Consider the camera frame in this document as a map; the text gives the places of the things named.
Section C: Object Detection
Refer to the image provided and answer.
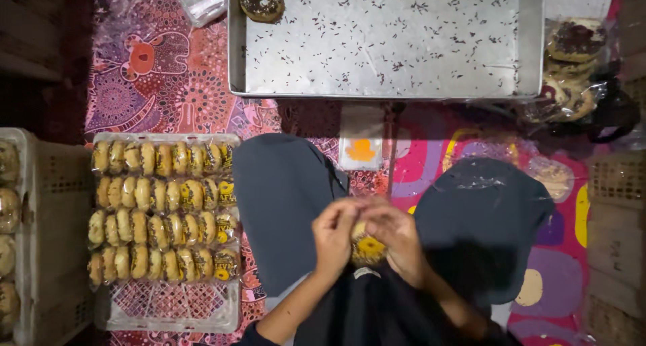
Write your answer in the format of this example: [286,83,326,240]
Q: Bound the person's right hand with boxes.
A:
[359,201,436,290]

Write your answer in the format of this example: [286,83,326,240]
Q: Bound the person's left hand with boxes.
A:
[311,197,370,282]

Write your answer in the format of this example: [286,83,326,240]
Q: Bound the single yellow label donut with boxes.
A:
[350,220,388,268]

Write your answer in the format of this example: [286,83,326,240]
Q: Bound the person's left leg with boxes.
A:
[232,133,350,299]

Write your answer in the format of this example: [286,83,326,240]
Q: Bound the person's leg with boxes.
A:
[413,157,556,306]
[232,133,350,299]

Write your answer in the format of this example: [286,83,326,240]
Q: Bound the empty orange label plastic wrapper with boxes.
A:
[338,104,385,172]

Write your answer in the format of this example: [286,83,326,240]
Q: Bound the person's black shirt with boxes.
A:
[235,263,523,346]

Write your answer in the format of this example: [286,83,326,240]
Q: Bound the person's right leg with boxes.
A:
[413,157,556,306]

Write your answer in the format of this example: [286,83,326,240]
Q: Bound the crumpled clear plastic wrap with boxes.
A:
[444,137,576,203]

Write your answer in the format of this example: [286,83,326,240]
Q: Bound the large metal baking tray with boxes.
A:
[227,0,546,101]

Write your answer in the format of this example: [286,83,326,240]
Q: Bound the scattered chocolate sprinkles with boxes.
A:
[247,0,521,92]

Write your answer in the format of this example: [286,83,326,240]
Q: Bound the rows of packed donuts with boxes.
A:
[87,140,242,287]

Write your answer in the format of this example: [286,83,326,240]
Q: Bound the white plastic lattice crate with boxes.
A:
[90,132,243,334]

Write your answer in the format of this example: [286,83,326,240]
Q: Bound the colourful patterned floor mat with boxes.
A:
[83,0,624,346]

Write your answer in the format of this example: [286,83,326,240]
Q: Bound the chocolate sprinkle donut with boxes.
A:
[239,0,286,24]

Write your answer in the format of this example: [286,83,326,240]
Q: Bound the beige plastic crate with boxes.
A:
[584,149,646,346]

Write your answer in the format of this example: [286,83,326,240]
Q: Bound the clear bag of chocolate donuts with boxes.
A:
[520,17,611,125]

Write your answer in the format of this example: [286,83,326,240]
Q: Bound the stack of clear plastic bags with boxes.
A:
[169,0,229,28]

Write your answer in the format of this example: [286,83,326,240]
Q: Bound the black plastic bag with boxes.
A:
[588,59,642,145]

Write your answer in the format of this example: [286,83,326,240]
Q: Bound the tall white plastic crate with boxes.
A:
[0,127,94,346]

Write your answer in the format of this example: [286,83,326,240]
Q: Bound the wrapped donut in clear plastic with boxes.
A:
[0,140,21,186]
[0,234,17,278]
[0,187,22,234]
[0,280,21,338]

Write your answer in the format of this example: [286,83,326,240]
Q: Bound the dark wooden shelf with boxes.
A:
[0,0,94,145]

